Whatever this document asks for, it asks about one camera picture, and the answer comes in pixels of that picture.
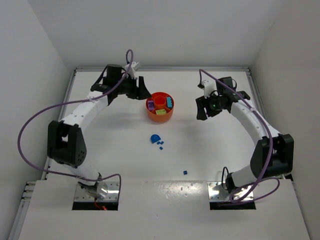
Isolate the purple square lego brick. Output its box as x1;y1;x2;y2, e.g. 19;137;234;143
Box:
147;100;155;112

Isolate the light green rounded lego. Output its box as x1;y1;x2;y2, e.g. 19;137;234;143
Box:
155;109;167;116

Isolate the teal long lego brick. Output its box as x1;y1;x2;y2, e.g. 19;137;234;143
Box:
166;96;174;109

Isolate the blue arch lego piece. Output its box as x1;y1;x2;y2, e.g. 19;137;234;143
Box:
150;134;161;144

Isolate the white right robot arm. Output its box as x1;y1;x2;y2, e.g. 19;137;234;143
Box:
195;77;294;193

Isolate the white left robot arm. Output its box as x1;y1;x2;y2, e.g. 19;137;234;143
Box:
47;62;151;198

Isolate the orange round divided container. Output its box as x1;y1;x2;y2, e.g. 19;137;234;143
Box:
145;92;175;124

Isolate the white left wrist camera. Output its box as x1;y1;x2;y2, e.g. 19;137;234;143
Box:
123;61;141;79

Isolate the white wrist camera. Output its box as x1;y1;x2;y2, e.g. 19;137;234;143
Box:
197;79;216;99
123;61;141;79

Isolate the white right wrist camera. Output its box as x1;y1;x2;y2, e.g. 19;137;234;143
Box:
197;79;216;99

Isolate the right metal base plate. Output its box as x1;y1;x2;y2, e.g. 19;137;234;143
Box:
207;181;251;204

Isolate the metal base plate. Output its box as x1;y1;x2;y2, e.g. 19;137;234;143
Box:
207;181;251;204
74;181;120;202

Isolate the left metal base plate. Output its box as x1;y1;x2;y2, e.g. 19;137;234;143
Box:
74;181;120;202

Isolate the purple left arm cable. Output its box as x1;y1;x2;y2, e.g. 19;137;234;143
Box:
17;49;122;191

